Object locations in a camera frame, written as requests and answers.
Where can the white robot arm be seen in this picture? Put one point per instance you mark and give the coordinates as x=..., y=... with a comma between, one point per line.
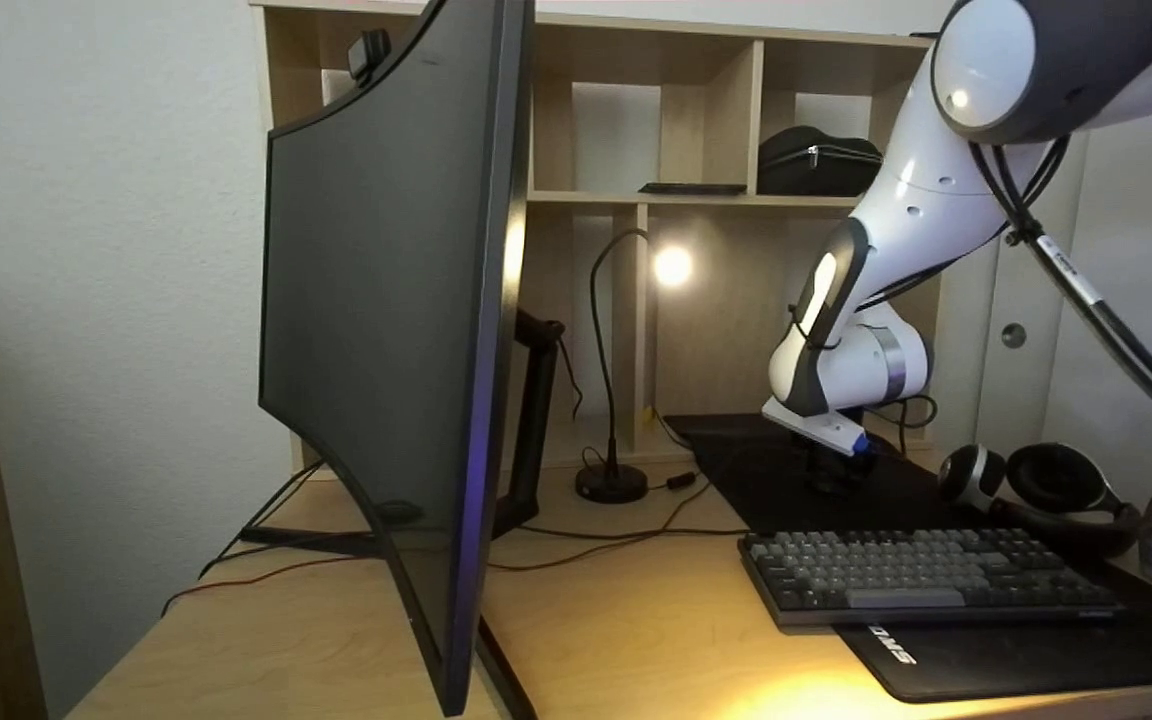
x=981, y=131

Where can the black desk mouse pad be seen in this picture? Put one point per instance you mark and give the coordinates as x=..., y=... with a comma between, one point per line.
x=777, y=483

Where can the black monitor stand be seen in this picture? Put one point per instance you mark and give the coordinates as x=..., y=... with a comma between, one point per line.
x=523, y=426

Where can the black gooseneck desk lamp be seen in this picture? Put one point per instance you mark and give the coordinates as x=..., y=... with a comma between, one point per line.
x=610, y=477

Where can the black flat device on shelf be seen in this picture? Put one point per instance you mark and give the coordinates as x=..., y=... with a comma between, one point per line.
x=689, y=188

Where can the light wooden shelf unit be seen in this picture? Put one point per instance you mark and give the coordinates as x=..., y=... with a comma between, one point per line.
x=696, y=303

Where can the large curved black monitor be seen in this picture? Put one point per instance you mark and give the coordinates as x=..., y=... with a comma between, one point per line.
x=392, y=244

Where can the black bag on shelf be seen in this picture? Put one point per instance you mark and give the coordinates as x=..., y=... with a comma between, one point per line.
x=808, y=163

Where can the grey mechanical keyboard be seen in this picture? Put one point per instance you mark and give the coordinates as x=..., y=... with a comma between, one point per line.
x=814, y=576

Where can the black over-ear headphones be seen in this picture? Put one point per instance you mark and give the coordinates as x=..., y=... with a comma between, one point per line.
x=1045, y=484

